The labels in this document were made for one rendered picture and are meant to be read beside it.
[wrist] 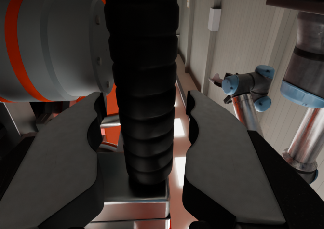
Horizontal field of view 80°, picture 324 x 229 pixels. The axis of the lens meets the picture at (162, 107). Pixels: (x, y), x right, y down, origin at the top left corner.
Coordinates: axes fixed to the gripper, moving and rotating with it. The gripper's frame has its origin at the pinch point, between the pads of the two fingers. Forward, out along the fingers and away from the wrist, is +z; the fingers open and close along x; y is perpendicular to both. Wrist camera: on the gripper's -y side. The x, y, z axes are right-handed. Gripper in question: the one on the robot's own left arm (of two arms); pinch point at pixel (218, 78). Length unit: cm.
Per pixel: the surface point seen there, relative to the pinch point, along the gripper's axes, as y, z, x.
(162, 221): 22, -81, 66
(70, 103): 11, -41, 76
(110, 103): -2, -20, 64
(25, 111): 18, -55, 81
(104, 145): 16, -64, 69
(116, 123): 15, -57, 66
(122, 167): 25, -77, 69
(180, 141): -493, 484, -285
